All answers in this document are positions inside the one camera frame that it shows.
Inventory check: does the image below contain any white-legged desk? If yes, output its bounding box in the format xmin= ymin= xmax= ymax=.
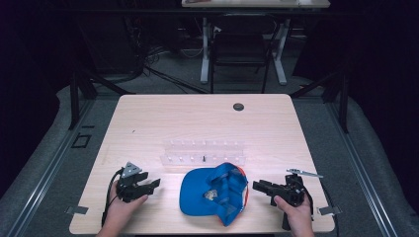
xmin=181 ymin=0 xmax=331 ymax=86

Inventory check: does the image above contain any grey metal table bracket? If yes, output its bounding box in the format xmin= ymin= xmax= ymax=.
xmin=317 ymin=205 xmax=343 ymax=217
xmin=64 ymin=205 xmax=90 ymax=216

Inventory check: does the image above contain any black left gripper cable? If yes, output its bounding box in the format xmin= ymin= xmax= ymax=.
xmin=101 ymin=168 xmax=124 ymax=228

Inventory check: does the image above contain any clear acrylic peg rack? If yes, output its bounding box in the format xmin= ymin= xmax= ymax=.
xmin=159 ymin=139 xmax=247 ymax=167

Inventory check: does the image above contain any black chair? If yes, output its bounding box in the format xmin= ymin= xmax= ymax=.
xmin=209 ymin=13 xmax=277 ymax=95

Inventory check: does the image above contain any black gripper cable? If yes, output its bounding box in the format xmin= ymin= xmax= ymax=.
xmin=101 ymin=168 xmax=124 ymax=228
xmin=296 ymin=177 xmax=315 ymax=222

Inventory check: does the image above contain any bundle of floor cables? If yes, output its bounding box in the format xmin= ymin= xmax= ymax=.
xmin=124 ymin=16 xmax=210 ymax=95

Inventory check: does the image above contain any person's left hand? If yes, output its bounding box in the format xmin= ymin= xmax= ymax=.
xmin=104 ymin=180 xmax=149 ymax=232

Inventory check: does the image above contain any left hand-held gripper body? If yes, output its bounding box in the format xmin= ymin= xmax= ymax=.
xmin=115 ymin=161 xmax=148 ymax=203

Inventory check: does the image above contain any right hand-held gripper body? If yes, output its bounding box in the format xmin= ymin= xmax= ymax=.
xmin=270 ymin=168 xmax=324 ymax=231

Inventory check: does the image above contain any black metal frame stand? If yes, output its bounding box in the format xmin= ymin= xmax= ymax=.
xmin=290 ymin=63 xmax=351 ymax=134
xmin=67 ymin=62 xmax=136 ymax=130

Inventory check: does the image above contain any person's right hand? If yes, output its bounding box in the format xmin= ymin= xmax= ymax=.
xmin=273 ymin=195 xmax=316 ymax=237

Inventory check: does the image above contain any aluminium floor rail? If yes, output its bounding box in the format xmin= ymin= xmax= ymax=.
xmin=5 ymin=98 xmax=97 ymax=237
xmin=324 ymin=98 xmax=400 ymax=237

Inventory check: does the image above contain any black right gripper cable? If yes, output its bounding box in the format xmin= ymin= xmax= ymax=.
xmin=296 ymin=177 xmax=315 ymax=222

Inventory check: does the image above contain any blue baseball cap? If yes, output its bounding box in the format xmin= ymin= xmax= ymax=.
xmin=179 ymin=161 xmax=250 ymax=228

